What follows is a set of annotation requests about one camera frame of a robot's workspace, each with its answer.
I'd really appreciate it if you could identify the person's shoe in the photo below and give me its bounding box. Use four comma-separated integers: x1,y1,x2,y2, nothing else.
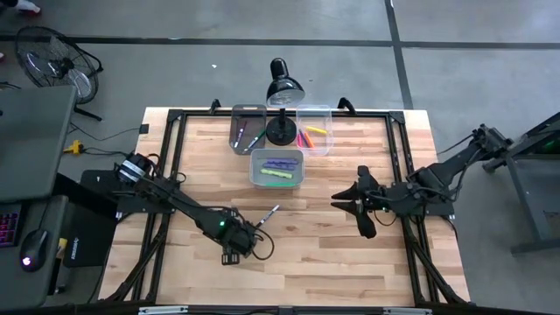
14,0,43,17

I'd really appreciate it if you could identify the grey open laptop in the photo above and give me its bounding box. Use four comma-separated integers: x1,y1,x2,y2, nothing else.
0,85,78,249

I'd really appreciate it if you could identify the pale green Sharpie highlighter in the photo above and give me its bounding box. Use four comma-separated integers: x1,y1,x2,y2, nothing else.
260,168,293,180

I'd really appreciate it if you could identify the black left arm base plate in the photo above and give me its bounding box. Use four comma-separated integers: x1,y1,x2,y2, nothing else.
80,169,177,215

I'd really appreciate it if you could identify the dark metal cart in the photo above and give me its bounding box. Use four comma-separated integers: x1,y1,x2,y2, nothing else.
481,111,560,255

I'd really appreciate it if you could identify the clear transparent plastic bin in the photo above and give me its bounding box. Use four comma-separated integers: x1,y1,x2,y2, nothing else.
295,103,333,158

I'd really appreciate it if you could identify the green Expo marker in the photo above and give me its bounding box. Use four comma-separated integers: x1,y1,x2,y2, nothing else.
244,129,267,152

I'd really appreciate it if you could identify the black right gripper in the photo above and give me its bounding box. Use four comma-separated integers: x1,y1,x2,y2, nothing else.
331,165,399,240

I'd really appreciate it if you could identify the purple Expo marker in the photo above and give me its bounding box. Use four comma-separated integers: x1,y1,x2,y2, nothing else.
235,121,248,149

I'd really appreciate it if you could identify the black floor cable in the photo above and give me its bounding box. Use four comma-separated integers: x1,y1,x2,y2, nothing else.
81,147,137,161
68,123,141,143

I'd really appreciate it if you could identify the black computer mouse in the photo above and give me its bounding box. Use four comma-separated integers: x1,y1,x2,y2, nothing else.
19,227,49,273

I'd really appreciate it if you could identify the dark grey side desk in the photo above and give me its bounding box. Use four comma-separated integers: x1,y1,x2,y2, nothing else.
0,194,71,310

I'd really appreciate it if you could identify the black floor fan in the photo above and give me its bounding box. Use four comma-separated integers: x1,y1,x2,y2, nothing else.
15,25,105,123

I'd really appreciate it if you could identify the black Expo marker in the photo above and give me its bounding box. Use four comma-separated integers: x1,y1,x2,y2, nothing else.
255,204,281,228

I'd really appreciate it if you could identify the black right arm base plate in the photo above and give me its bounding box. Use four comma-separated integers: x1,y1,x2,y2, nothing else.
391,181,456,218

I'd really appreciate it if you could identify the black desk lamp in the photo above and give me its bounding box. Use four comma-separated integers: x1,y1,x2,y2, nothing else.
265,57,306,147

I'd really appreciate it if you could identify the yellow power plug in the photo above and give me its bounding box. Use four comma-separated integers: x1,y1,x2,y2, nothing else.
63,139,84,156

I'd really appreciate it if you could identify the silver aluminium bracket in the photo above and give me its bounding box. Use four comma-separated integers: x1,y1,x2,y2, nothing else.
383,307,433,315
138,305,189,315

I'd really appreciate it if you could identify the smoky transparent plastic bin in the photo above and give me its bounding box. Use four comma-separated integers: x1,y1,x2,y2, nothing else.
228,103,268,157

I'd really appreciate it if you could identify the black aluminium table frame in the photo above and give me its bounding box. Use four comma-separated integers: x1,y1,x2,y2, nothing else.
104,107,472,307

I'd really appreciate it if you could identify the grey opaque plastic bin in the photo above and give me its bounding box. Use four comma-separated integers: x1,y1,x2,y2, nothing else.
248,147,305,189

